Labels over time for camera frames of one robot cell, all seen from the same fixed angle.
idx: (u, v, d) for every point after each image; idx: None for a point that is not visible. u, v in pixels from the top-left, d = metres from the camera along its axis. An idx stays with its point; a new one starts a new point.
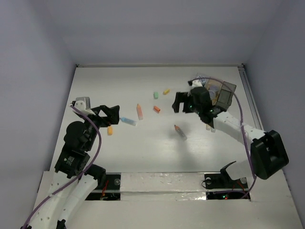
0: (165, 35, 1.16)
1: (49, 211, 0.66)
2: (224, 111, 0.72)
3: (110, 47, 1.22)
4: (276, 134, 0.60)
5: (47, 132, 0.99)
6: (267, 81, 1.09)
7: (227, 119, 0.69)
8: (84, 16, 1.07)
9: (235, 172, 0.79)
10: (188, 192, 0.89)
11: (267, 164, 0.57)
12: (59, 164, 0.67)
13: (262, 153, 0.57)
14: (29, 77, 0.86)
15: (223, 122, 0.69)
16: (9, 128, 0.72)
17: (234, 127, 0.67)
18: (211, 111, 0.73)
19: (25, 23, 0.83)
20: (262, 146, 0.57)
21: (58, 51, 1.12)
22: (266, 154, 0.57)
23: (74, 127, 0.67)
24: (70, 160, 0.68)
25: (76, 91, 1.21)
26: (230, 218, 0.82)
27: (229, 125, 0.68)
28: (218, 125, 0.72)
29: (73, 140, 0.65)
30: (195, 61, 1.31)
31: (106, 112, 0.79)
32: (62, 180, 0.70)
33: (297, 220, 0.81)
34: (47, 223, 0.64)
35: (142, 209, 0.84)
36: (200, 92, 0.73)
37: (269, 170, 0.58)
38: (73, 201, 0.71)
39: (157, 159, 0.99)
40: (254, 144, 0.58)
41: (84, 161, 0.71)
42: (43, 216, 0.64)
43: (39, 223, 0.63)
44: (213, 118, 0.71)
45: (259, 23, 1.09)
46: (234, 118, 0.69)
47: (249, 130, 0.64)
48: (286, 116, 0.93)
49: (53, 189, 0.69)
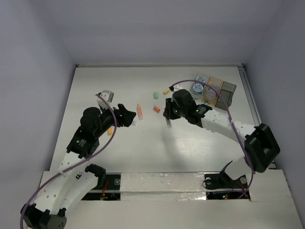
0: (165, 36, 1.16)
1: (56, 188, 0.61)
2: (209, 110, 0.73)
3: (110, 48, 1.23)
4: (266, 128, 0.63)
5: (47, 132, 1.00)
6: (267, 81, 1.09)
7: (214, 117, 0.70)
8: (84, 17, 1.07)
9: (234, 174, 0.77)
10: (188, 192, 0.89)
11: (262, 159, 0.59)
12: (71, 145, 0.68)
13: (256, 149, 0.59)
14: (29, 77, 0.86)
15: (211, 122, 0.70)
16: (9, 128, 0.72)
17: (223, 124, 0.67)
18: (198, 111, 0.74)
19: (25, 23, 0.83)
20: (256, 142, 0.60)
21: (58, 52, 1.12)
22: (260, 149, 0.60)
23: (90, 112, 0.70)
24: (82, 142, 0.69)
25: (76, 91, 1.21)
26: (230, 219, 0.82)
27: (218, 123, 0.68)
28: (207, 125, 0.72)
29: (88, 121, 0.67)
30: (195, 61, 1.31)
31: (123, 112, 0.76)
32: (74, 160, 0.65)
33: (297, 221, 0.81)
34: (54, 200, 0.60)
35: (142, 209, 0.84)
36: (181, 96, 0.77)
37: (265, 164, 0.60)
38: (74, 192, 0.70)
39: (157, 158, 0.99)
40: (248, 142, 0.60)
41: (95, 145, 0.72)
42: (49, 194, 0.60)
43: (45, 201, 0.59)
44: (201, 118, 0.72)
45: (259, 23, 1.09)
46: (223, 116, 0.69)
47: (239, 126, 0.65)
48: (286, 116, 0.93)
49: (64, 168, 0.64)
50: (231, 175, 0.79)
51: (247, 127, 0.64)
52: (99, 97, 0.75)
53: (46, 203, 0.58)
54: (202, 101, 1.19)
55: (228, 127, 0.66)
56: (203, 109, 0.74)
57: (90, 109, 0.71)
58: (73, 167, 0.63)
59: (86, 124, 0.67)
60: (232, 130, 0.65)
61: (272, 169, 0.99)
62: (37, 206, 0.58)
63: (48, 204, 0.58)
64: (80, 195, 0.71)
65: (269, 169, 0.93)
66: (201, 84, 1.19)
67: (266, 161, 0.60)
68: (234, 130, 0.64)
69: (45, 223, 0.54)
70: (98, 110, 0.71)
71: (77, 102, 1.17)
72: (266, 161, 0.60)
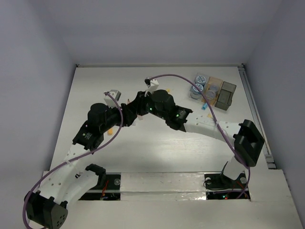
0: (165, 36, 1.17)
1: (61, 177, 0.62)
2: (190, 114, 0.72)
3: (110, 47, 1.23)
4: (250, 124, 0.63)
5: (47, 132, 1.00)
6: (267, 81, 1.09)
7: (198, 120, 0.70)
8: (84, 16, 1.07)
9: (233, 174, 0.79)
10: (188, 192, 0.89)
11: (252, 155, 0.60)
12: (77, 138, 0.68)
13: (246, 147, 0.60)
14: (30, 76, 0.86)
15: (195, 126, 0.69)
16: (9, 127, 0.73)
17: (209, 127, 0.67)
18: (178, 116, 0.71)
19: (25, 23, 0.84)
20: (244, 140, 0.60)
21: (58, 52, 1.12)
22: (249, 146, 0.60)
23: (98, 106, 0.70)
24: (88, 135, 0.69)
25: (76, 91, 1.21)
26: (230, 219, 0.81)
27: (203, 126, 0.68)
28: (191, 129, 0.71)
29: (96, 116, 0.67)
30: (195, 61, 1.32)
31: (126, 111, 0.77)
32: (79, 150, 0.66)
33: (297, 221, 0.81)
34: (58, 188, 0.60)
35: (142, 209, 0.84)
36: (164, 100, 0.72)
37: (256, 158, 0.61)
38: (76, 187, 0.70)
39: (157, 158, 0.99)
40: (237, 141, 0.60)
41: (99, 140, 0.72)
42: (54, 182, 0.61)
43: (49, 189, 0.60)
44: (184, 123, 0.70)
45: (259, 23, 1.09)
46: (207, 119, 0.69)
47: (224, 126, 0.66)
48: (286, 117, 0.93)
49: (69, 158, 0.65)
50: (231, 177, 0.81)
51: (232, 126, 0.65)
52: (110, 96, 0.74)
53: (51, 191, 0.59)
54: (203, 101, 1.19)
55: (214, 129, 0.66)
56: (183, 112, 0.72)
57: (98, 105, 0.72)
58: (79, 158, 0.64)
59: (94, 118, 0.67)
60: (218, 131, 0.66)
61: (272, 169, 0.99)
62: (41, 193, 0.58)
63: (53, 192, 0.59)
64: (81, 191, 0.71)
65: (269, 170, 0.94)
66: (201, 84, 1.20)
67: (255, 156, 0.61)
68: (221, 131, 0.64)
69: (49, 209, 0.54)
70: (106, 106, 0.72)
71: (77, 102, 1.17)
72: (256, 155, 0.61)
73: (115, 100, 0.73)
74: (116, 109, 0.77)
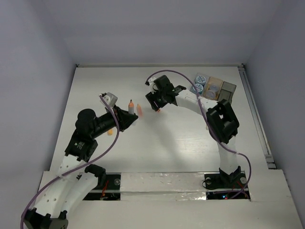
0: (165, 36, 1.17)
1: (56, 192, 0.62)
2: (184, 90, 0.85)
3: (110, 47, 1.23)
4: (226, 103, 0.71)
5: (47, 132, 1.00)
6: (268, 81, 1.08)
7: (186, 95, 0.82)
8: (84, 17, 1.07)
9: (227, 170, 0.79)
10: (188, 192, 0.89)
11: (221, 129, 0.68)
12: (69, 148, 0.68)
13: (216, 119, 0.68)
14: (29, 77, 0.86)
15: (184, 99, 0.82)
16: (9, 128, 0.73)
17: (192, 101, 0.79)
18: (173, 90, 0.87)
19: (25, 24, 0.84)
20: (215, 114, 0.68)
21: (57, 52, 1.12)
22: (219, 120, 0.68)
23: (86, 114, 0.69)
24: (80, 144, 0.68)
25: (76, 91, 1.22)
26: (230, 219, 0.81)
27: (189, 100, 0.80)
28: (180, 102, 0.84)
29: (84, 125, 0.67)
30: (195, 61, 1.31)
31: (119, 116, 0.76)
32: (72, 163, 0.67)
33: (296, 221, 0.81)
34: (54, 204, 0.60)
35: (141, 209, 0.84)
36: (158, 79, 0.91)
37: (224, 134, 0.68)
38: (75, 193, 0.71)
39: (156, 158, 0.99)
40: (209, 113, 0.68)
41: (93, 147, 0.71)
42: (49, 198, 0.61)
43: (45, 205, 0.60)
44: (175, 96, 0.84)
45: (259, 23, 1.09)
46: (192, 94, 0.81)
47: (204, 101, 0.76)
48: (287, 117, 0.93)
49: (62, 171, 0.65)
50: (224, 170, 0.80)
51: (210, 102, 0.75)
52: (102, 101, 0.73)
53: (47, 207, 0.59)
54: None
55: (195, 103, 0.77)
56: (178, 88, 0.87)
57: (86, 110, 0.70)
58: (72, 171, 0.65)
59: (82, 127, 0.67)
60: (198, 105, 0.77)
61: (272, 169, 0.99)
62: (38, 210, 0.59)
63: (50, 208, 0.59)
64: (81, 196, 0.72)
65: (268, 170, 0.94)
66: (201, 84, 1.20)
67: (227, 133, 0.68)
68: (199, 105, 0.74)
69: (47, 226, 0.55)
70: (93, 112, 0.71)
71: (77, 102, 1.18)
72: (226, 131, 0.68)
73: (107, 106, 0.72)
74: (109, 113, 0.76)
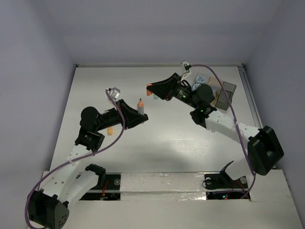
0: (165, 36, 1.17)
1: (64, 176, 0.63)
2: (215, 111, 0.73)
3: (110, 47, 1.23)
4: (269, 130, 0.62)
5: (47, 131, 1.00)
6: (268, 81, 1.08)
7: (218, 118, 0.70)
8: (84, 17, 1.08)
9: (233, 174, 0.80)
10: (188, 192, 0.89)
11: (264, 161, 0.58)
12: (79, 140, 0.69)
13: (259, 150, 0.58)
14: (29, 77, 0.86)
15: (216, 123, 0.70)
16: (9, 128, 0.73)
17: (228, 126, 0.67)
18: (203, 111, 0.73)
19: (25, 24, 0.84)
20: (259, 144, 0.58)
21: (57, 51, 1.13)
22: (263, 150, 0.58)
23: (88, 111, 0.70)
24: (89, 137, 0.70)
25: (76, 91, 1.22)
26: (230, 219, 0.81)
27: (223, 124, 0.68)
28: (211, 126, 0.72)
29: (88, 123, 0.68)
30: (194, 61, 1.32)
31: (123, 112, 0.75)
32: (82, 151, 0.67)
33: (296, 220, 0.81)
34: (61, 187, 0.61)
35: (141, 209, 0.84)
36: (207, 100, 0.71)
37: (268, 166, 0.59)
38: (77, 186, 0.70)
39: (156, 158, 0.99)
40: (250, 143, 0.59)
41: (102, 140, 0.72)
42: (57, 181, 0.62)
43: (53, 187, 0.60)
44: (205, 119, 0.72)
45: (259, 23, 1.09)
46: (227, 117, 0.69)
47: (243, 128, 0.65)
48: (287, 117, 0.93)
49: (72, 157, 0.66)
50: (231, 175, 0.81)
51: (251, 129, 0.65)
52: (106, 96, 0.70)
53: (55, 189, 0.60)
54: None
55: (232, 129, 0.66)
56: (208, 109, 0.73)
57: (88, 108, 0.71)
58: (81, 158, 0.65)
59: (86, 125, 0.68)
60: (236, 131, 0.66)
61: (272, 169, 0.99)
62: (45, 191, 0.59)
63: (57, 190, 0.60)
64: (83, 190, 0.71)
65: None
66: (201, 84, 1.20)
67: (269, 164, 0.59)
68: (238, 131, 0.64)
69: (54, 205, 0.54)
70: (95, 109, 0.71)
71: (77, 102, 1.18)
72: (269, 163, 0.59)
73: (113, 102, 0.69)
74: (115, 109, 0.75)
